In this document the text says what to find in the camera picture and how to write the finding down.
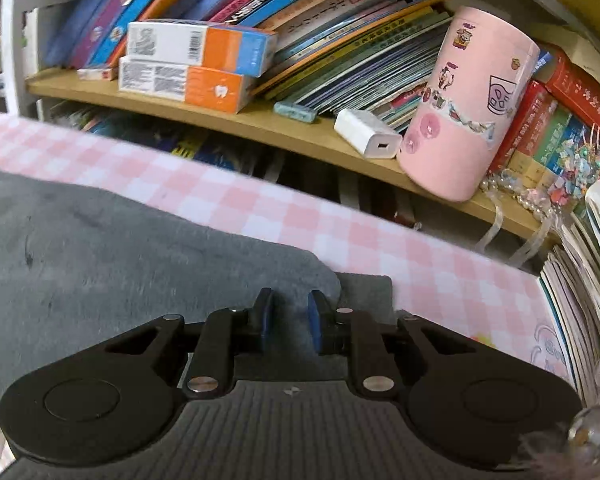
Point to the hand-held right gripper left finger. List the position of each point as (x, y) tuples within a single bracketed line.
[(264, 321)]

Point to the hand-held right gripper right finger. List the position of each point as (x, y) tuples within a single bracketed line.
[(314, 321)]

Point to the grey knit sweater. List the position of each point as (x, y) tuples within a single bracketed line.
[(130, 260)]

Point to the pink checked tablecloth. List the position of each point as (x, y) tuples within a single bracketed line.
[(330, 220)]

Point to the dark lower shelf books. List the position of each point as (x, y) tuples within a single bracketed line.
[(190, 145)]

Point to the wooden bookshelf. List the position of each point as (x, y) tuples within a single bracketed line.
[(280, 127)]

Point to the white charger plug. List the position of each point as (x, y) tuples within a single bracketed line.
[(365, 132)]

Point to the light blue eraser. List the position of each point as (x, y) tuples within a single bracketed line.
[(294, 111)]

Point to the row of colourful books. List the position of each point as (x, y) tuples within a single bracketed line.
[(340, 55)]

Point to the stack of magazines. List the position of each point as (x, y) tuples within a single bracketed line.
[(580, 285)]

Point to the fluffy charm with clear ball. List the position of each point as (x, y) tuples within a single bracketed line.
[(575, 435)]

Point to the orange white blue-ended box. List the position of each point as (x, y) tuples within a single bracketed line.
[(180, 42)]

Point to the red slim book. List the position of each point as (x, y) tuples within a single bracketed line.
[(525, 120)]

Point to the green slim book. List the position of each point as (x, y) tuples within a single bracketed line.
[(550, 140)]

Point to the small white pink box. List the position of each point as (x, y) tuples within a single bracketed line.
[(96, 74)]

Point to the colourful beaded ornament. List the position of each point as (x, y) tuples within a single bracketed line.
[(575, 170)]

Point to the red thick book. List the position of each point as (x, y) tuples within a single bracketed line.
[(585, 95)]

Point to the white shelf frame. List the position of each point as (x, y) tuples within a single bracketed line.
[(11, 35)]

